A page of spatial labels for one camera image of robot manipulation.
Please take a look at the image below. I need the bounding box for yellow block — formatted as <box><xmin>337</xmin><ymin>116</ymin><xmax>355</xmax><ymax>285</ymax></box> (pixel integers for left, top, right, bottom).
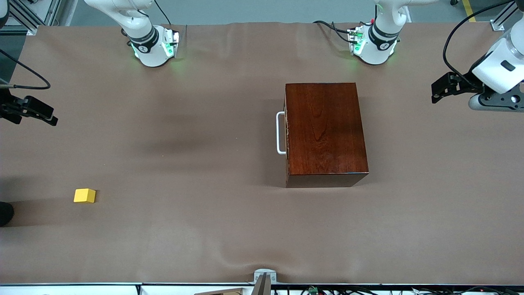
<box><xmin>74</xmin><ymin>188</ymin><xmax>96</xmax><ymax>204</ymax></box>

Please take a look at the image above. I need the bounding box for light wood drawer white handle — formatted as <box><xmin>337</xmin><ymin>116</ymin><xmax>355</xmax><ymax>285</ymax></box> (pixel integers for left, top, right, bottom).
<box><xmin>276</xmin><ymin>98</ymin><xmax>289</xmax><ymax>172</ymax></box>

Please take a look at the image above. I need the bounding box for dark brown wooden cabinet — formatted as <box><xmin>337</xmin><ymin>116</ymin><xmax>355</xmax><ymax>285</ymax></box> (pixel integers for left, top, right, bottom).
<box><xmin>285</xmin><ymin>82</ymin><xmax>369</xmax><ymax>188</ymax></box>

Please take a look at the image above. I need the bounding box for brown table cover cloth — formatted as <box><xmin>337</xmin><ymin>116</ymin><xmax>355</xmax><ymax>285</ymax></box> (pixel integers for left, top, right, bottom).
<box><xmin>0</xmin><ymin>23</ymin><xmax>524</xmax><ymax>285</ymax></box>

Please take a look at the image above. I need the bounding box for brown cardboard piece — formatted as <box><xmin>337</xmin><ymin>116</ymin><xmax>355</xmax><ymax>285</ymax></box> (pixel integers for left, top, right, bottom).
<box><xmin>194</xmin><ymin>288</ymin><xmax>243</xmax><ymax>295</ymax></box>

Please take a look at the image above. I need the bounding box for aluminium frame profile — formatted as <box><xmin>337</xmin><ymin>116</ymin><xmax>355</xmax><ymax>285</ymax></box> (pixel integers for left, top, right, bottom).
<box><xmin>490</xmin><ymin>0</ymin><xmax>524</xmax><ymax>32</ymax></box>
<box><xmin>0</xmin><ymin>0</ymin><xmax>63</xmax><ymax>36</ymax></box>

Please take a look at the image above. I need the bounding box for black left arm base cable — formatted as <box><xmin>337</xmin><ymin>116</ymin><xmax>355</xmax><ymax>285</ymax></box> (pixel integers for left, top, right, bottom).
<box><xmin>313</xmin><ymin>20</ymin><xmax>357</xmax><ymax>44</ymax></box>

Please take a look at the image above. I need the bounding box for black arm base cable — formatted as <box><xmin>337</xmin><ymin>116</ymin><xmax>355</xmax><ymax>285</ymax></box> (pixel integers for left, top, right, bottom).
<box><xmin>313</xmin><ymin>20</ymin><xmax>357</xmax><ymax>44</ymax></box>
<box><xmin>154</xmin><ymin>0</ymin><xmax>172</xmax><ymax>25</ymax></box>

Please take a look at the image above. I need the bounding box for black right arm base cable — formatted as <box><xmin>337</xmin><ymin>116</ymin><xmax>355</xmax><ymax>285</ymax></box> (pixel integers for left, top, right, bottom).
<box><xmin>154</xmin><ymin>0</ymin><xmax>172</xmax><ymax>25</ymax></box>

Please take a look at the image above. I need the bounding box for grey metal clamp bracket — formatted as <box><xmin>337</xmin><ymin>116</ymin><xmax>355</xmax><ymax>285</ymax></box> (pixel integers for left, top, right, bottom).
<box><xmin>253</xmin><ymin>268</ymin><xmax>278</xmax><ymax>295</ymax></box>

